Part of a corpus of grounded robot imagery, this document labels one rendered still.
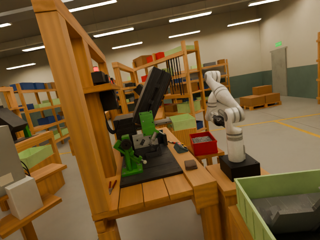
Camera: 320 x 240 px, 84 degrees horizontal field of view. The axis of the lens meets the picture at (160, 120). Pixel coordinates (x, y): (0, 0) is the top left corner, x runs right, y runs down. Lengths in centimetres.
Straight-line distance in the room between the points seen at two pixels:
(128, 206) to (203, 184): 43
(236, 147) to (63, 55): 103
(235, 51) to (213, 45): 122
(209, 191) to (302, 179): 44
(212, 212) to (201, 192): 16
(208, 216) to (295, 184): 48
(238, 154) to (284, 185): 26
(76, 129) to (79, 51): 58
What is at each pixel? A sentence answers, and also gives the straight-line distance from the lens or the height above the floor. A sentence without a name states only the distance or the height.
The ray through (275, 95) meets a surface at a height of 38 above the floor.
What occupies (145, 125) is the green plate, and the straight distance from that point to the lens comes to 153.
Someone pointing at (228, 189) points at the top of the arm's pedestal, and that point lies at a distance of 112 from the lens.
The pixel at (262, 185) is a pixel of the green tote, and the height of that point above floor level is 91.
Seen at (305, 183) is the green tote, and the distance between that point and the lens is 114.
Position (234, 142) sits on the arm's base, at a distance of 114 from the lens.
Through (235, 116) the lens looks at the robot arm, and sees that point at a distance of 109.
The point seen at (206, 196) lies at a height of 82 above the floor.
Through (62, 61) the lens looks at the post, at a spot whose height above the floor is 165.
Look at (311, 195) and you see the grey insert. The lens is 115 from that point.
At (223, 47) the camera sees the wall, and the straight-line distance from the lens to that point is 1106.
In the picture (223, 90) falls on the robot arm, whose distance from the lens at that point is 123.
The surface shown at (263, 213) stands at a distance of 83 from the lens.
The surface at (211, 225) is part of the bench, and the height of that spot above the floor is 62.
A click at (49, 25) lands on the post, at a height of 180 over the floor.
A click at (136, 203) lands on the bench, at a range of 106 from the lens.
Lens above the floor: 147
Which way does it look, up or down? 11 degrees down
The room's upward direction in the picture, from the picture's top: 10 degrees counter-clockwise
